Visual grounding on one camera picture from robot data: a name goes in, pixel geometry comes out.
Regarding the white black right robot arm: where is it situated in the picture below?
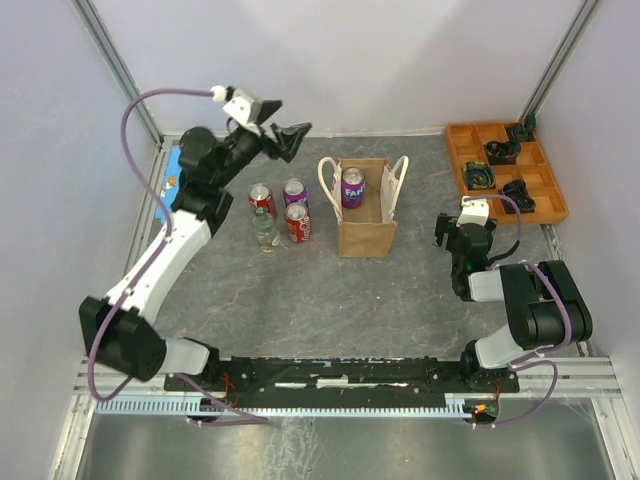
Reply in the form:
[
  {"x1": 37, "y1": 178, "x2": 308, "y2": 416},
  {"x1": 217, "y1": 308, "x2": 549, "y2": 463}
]
[{"x1": 430, "y1": 213, "x2": 593, "y2": 391}]

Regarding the dark rolled sock top corner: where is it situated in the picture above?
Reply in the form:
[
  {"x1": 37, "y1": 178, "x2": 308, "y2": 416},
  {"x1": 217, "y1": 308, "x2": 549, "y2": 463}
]
[{"x1": 521, "y1": 113, "x2": 537, "y2": 134}]

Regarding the orange wooden compartment tray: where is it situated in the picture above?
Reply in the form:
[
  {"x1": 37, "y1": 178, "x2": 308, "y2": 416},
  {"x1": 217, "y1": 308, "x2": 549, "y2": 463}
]
[{"x1": 444, "y1": 121, "x2": 569, "y2": 224}]

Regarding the blue cartoon print cloth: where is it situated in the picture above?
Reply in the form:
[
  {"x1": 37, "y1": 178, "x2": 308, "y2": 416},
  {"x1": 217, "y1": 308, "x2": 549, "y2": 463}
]
[{"x1": 159, "y1": 146, "x2": 181, "y2": 211}]

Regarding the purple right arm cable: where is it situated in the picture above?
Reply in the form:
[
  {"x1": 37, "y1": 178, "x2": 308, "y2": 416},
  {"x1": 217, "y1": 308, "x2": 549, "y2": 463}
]
[{"x1": 462, "y1": 193, "x2": 574, "y2": 429}]

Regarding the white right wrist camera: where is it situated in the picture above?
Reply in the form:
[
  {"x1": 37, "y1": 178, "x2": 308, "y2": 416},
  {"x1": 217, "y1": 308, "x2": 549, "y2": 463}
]
[{"x1": 456, "y1": 196, "x2": 490, "y2": 227}]

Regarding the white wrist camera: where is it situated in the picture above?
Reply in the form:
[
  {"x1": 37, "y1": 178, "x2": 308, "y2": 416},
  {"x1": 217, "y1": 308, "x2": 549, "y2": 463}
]
[
  {"x1": 456, "y1": 196, "x2": 490, "y2": 227},
  {"x1": 210, "y1": 85, "x2": 263, "y2": 136}
]

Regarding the aluminium frame post right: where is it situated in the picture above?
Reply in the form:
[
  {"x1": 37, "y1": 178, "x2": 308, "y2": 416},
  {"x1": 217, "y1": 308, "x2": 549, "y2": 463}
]
[{"x1": 518, "y1": 0, "x2": 601, "y2": 120}]

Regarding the aluminium frame rail front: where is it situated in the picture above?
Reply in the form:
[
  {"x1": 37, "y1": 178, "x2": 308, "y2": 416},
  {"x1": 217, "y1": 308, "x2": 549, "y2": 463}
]
[{"x1": 72, "y1": 357, "x2": 622, "y2": 399}]

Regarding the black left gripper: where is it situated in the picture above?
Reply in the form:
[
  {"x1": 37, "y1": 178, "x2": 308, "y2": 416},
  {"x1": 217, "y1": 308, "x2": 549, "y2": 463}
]
[{"x1": 215, "y1": 102, "x2": 314, "y2": 188}]

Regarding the black rolled sock upper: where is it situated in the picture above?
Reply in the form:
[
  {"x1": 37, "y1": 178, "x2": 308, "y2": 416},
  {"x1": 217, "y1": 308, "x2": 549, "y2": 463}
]
[{"x1": 484, "y1": 125, "x2": 535, "y2": 165}]

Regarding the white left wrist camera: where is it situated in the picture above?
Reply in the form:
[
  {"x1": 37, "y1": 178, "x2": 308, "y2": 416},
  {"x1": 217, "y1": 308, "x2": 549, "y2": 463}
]
[{"x1": 210, "y1": 85, "x2": 263, "y2": 136}]

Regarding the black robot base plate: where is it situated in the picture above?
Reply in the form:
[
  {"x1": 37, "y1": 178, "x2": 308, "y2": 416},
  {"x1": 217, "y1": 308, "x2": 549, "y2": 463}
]
[{"x1": 164, "y1": 353, "x2": 520, "y2": 410}]

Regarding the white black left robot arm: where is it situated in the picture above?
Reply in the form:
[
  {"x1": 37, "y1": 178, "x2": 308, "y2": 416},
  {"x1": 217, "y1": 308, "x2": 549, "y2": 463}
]
[{"x1": 79, "y1": 99, "x2": 312, "y2": 390}]

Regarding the red soda can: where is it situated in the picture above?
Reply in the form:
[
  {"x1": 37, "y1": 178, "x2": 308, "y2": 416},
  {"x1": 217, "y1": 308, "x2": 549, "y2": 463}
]
[
  {"x1": 285, "y1": 202, "x2": 311, "y2": 243},
  {"x1": 248, "y1": 183, "x2": 277, "y2": 218}
]

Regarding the blue green rolled sock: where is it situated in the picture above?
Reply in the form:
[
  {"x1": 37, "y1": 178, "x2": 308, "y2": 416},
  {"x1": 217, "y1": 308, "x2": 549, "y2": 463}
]
[{"x1": 462, "y1": 161, "x2": 496, "y2": 191}]

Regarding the aluminium frame rail left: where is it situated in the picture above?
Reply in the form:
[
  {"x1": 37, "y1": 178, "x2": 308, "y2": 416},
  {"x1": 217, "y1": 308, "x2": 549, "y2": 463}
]
[{"x1": 71, "y1": 0, "x2": 167, "y2": 270}]

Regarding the purple soda can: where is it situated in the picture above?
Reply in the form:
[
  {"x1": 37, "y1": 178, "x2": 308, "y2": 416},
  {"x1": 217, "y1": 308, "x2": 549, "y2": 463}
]
[
  {"x1": 283, "y1": 178, "x2": 309, "y2": 208},
  {"x1": 341, "y1": 167, "x2": 366, "y2": 209}
]

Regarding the aluminium frame rail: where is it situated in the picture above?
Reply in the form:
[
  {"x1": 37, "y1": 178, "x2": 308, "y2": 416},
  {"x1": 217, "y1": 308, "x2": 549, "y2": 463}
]
[
  {"x1": 72, "y1": 357, "x2": 622, "y2": 399},
  {"x1": 71, "y1": 0, "x2": 167, "y2": 270}
]

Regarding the blue slotted cable duct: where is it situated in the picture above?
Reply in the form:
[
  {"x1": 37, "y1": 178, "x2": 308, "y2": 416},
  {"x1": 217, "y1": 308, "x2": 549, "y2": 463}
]
[{"x1": 93, "y1": 394, "x2": 474, "y2": 416}]

